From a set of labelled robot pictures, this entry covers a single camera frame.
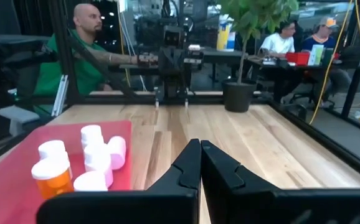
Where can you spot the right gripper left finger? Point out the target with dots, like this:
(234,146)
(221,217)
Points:
(167,205)

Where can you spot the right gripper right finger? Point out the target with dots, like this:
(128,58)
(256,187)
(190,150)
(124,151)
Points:
(261,208)

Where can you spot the orange pill bottle white cap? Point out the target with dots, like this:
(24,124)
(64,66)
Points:
(54,185)

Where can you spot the red plastic basket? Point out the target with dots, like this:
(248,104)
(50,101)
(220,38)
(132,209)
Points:
(8,174)

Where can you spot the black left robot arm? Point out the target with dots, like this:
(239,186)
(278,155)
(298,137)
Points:
(173,88)

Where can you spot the black desk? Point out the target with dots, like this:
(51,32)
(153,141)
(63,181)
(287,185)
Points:
(223,53)

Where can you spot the yellow blue white container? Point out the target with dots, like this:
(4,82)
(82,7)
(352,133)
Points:
(223,35)

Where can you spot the green potted plant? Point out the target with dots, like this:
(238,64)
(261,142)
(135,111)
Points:
(237,96)

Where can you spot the person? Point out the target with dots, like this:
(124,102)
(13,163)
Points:
(323,40)
(83,71)
(278,43)

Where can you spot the red plastic bin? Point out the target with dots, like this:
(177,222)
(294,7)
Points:
(297,58)

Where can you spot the white green box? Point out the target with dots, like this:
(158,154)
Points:
(315,54)

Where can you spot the black grey office chair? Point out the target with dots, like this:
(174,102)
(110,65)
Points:
(18,116)

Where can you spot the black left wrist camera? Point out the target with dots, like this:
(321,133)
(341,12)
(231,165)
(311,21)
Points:
(173,36)

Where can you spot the black aluminium table frame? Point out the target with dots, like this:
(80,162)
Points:
(208,99)

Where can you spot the silver metal bracket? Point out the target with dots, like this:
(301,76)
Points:
(60,96)

